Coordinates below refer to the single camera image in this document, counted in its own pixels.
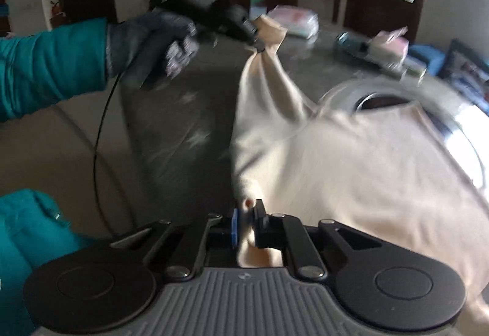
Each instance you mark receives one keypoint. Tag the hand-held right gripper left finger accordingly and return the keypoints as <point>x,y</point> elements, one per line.
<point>233,228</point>

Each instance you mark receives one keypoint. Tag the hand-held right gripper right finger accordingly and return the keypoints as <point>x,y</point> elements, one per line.
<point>263,226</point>

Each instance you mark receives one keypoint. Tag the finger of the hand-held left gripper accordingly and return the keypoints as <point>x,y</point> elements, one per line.
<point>240,22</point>

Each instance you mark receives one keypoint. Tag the cream sweater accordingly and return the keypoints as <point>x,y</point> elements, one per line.
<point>344,175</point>

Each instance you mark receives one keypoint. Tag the person's left forearm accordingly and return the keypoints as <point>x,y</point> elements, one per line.
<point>49,68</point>

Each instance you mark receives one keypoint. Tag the person's left hand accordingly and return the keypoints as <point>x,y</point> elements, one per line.
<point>145,41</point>

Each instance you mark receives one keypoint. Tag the green and white packet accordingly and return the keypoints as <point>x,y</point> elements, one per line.
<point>351,46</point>

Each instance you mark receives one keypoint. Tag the round built-in induction cooktop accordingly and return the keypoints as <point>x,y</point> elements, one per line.
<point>376,102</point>

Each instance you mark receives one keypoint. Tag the blue sofa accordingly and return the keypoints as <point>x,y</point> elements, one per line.
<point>424,55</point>

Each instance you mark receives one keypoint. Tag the person's torso in teal jacket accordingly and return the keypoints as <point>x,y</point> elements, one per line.
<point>23,244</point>

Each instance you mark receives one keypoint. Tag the butterfly print pillow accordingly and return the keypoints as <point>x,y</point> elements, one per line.
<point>470,70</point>

